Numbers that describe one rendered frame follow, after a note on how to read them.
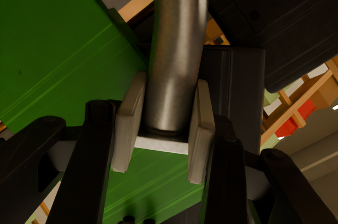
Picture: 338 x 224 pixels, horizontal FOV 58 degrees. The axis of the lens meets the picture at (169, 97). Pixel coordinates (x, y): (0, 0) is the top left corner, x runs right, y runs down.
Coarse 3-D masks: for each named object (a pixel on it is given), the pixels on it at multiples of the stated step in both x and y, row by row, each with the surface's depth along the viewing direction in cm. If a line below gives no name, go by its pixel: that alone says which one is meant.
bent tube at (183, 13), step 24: (168, 0) 16; (192, 0) 16; (168, 24) 16; (192, 24) 16; (168, 48) 16; (192, 48) 16; (168, 72) 17; (192, 72) 17; (168, 96) 17; (192, 96) 18; (144, 120) 18; (168, 120) 18; (144, 144) 18; (168, 144) 18
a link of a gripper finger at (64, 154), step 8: (120, 104) 16; (72, 128) 13; (80, 128) 13; (64, 136) 12; (72, 136) 12; (56, 144) 12; (64, 144) 12; (72, 144) 12; (112, 144) 13; (48, 152) 12; (56, 152) 12; (64, 152) 12; (112, 152) 13; (40, 160) 12; (48, 160) 12; (56, 160) 12; (64, 160) 12; (40, 168) 12; (48, 168) 12; (56, 168) 12; (64, 168) 12
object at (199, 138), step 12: (204, 84) 18; (204, 96) 16; (192, 108) 18; (204, 108) 15; (192, 120) 17; (204, 120) 14; (192, 132) 16; (204, 132) 13; (192, 144) 15; (204, 144) 13; (192, 156) 14; (204, 156) 13; (192, 168) 14; (204, 168) 14; (192, 180) 14
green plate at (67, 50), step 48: (0, 0) 19; (48, 0) 19; (96, 0) 19; (0, 48) 20; (48, 48) 20; (96, 48) 20; (0, 96) 22; (48, 96) 21; (96, 96) 21; (144, 192) 24; (192, 192) 24
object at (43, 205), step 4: (40, 204) 604; (44, 204) 607; (44, 208) 603; (44, 212) 605; (48, 212) 605; (32, 216) 575; (36, 216) 582; (28, 220) 565; (32, 220) 571; (36, 220) 623
